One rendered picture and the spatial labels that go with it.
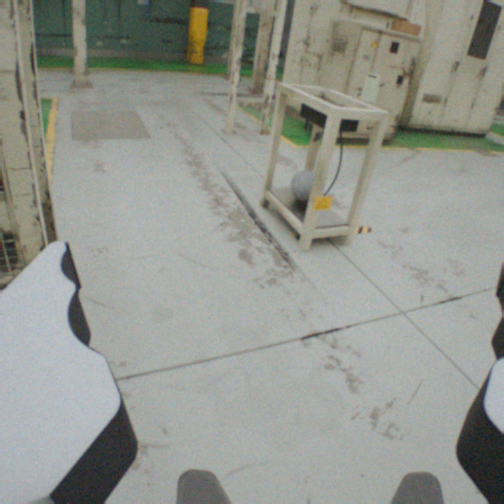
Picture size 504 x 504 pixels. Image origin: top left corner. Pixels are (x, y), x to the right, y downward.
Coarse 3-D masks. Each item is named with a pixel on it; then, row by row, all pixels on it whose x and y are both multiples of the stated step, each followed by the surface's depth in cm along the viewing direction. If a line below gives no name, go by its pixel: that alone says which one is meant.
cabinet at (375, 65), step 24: (336, 24) 383; (360, 24) 352; (336, 48) 389; (360, 48) 366; (384, 48) 376; (408, 48) 387; (336, 72) 395; (360, 72) 381; (384, 72) 392; (408, 72) 404; (360, 96) 397; (384, 96) 409; (360, 120) 415; (384, 144) 450
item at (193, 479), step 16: (192, 480) 5; (208, 480) 5; (416, 480) 5; (432, 480) 5; (192, 496) 5; (208, 496) 5; (224, 496) 5; (400, 496) 5; (416, 496) 5; (432, 496) 5
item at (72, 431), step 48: (48, 288) 9; (0, 336) 7; (48, 336) 7; (0, 384) 6; (48, 384) 6; (96, 384) 6; (0, 432) 6; (48, 432) 6; (96, 432) 6; (0, 480) 5; (48, 480) 5; (96, 480) 6
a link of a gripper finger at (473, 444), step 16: (496, 288) 11; (496, 336) 9; (496, 352) 9; (496, 368) 7; (496, 384) 6; (480, 400) 6; (496, 400) 6; (480, 416) 6; (496, 416) 6; (464, 432) 7; (480, 432) 6; (496, 432) 6; (464, 448) 6; (480, 448) 6; (496, 448) 6; (464, 464) 6; (480, 464) 6; (496, 464) 6; (480, 480) 6; (496, 480) 6; (496, 496) 6
